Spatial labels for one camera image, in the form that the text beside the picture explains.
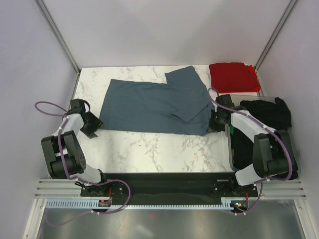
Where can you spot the black mounting base rail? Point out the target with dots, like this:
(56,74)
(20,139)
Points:
(175,188)

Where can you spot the folded red t shirt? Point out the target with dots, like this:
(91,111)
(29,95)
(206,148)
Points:
(234,77)

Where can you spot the white slotted cable duct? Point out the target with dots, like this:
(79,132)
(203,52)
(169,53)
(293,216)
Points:
(96,204)

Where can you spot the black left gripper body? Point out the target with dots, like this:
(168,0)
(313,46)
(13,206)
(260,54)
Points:
(87,129)

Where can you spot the green t shirt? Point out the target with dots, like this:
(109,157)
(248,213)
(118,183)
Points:
(232,129)

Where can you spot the clear plastic bin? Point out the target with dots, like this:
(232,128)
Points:
(240,147)

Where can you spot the left aluminium frame post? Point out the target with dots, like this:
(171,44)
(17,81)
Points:
(57,34)

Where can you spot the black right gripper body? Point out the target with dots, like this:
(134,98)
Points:
(216,123)

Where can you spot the aluminium extrusion rails left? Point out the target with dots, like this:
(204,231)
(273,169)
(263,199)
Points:
(57,189)

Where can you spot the aluminium frame post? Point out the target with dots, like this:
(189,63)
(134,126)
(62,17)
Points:
(57,34)
(276,32)

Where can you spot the right aluminium frame post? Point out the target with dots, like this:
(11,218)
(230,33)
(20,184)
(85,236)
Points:
(276,32)

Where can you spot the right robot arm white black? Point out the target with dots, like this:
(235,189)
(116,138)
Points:
(272,156)

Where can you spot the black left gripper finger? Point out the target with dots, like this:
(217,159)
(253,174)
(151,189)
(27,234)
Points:
(94,123)
(90,134)

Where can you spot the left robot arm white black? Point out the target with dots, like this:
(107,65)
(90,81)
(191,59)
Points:
(64,156)

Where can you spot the blue grey t shirt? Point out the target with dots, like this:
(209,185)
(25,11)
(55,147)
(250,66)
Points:
(179,106)

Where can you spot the black t shirt pile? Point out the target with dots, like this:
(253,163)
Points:
(269,114)

